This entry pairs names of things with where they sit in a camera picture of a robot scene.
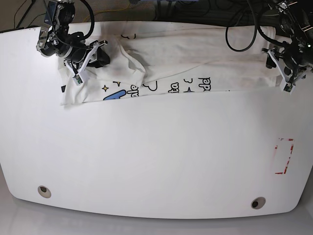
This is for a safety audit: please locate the yellow cable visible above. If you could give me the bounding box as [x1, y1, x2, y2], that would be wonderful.
[83, 1, 137, 23]

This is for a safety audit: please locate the right table grommet hole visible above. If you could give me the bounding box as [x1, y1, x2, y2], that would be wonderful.
[251, 197, 266, 210]

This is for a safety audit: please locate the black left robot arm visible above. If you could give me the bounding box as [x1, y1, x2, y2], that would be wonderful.
[257, 0, 313, 93]

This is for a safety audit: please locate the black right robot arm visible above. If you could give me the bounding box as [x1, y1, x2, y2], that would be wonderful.
[36, 0, 111, 85]

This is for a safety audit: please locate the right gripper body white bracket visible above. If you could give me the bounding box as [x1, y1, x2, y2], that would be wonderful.
[64, 40, 108, 77]

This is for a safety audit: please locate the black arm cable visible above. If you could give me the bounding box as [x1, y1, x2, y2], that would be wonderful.
[41, 0, 96, 49]
[224, 0, 287, 52]

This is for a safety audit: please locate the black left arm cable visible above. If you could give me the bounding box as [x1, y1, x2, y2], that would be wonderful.
[224, 0, 287, 52]

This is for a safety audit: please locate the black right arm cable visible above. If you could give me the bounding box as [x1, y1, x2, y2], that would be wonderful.
[41, 0, 96, 49]

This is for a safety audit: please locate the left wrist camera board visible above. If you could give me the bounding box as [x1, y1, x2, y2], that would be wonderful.
[283, 83, 295, 94]

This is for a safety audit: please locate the red tape rectangle marking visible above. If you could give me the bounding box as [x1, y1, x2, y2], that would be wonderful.
[272, 138, 294, 175]

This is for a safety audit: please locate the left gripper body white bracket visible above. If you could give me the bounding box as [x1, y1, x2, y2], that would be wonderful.
[262, 47, 313, 94]

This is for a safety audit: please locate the table grommet hole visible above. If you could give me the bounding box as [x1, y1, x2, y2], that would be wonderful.
[251, 197, 266, 210]
[38, 186, 51, 198]

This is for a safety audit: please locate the left table grommet hole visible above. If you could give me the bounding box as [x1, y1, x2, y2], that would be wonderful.
[38, 186, 51, 198]

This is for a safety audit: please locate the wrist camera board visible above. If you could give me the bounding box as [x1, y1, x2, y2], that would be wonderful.
[72, 74, 89, 86]
[283, 83, 295, 94]

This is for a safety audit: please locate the white printed t-shirt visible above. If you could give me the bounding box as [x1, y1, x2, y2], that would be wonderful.
[58, 27, 279, 105]

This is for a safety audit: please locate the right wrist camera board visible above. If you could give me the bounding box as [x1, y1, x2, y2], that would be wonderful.
[72, 74, 89, 86]

